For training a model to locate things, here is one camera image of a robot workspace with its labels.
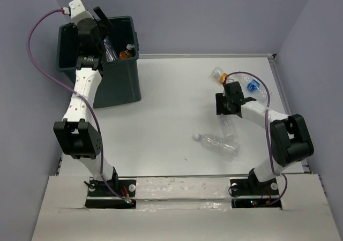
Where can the clear unlabelled bottle front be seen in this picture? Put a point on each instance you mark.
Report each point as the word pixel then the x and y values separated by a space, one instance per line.
pixel 228 149

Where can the clear bottle blue label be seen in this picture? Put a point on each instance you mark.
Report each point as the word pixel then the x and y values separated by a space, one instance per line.
pixel 252 87

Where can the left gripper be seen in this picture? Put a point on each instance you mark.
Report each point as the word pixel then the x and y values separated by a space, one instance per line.
pixel 106 23

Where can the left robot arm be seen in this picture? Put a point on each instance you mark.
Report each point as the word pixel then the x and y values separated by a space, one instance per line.
pixel 78 133

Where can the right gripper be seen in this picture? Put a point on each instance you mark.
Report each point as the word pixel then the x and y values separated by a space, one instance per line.
pixel 220 99

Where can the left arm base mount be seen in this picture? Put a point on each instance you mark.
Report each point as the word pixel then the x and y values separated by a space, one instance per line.
pixel 121 195

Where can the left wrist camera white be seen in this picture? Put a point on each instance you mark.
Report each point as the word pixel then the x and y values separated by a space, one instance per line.
pixel 76 11

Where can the clear unlabelled bottle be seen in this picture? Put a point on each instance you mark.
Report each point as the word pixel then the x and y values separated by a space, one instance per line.
pixel 228 127
pixel 111 55
pixel 228 149

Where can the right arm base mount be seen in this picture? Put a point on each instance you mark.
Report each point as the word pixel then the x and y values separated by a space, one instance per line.
pixel 244 196

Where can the orange drink bottle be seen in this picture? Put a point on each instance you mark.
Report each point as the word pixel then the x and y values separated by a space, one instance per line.
pixel 127 52

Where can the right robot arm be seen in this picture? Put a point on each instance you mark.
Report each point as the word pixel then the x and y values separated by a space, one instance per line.
pixel 288 138

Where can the dark green plastic bin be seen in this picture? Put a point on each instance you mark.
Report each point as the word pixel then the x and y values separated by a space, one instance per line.
pixel 120 80

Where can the small bottle yellow cap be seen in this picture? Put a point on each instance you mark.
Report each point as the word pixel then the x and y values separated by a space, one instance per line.
pixel 220 76

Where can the white foam strip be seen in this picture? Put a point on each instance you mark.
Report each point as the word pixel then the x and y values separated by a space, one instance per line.
pixel 189 193

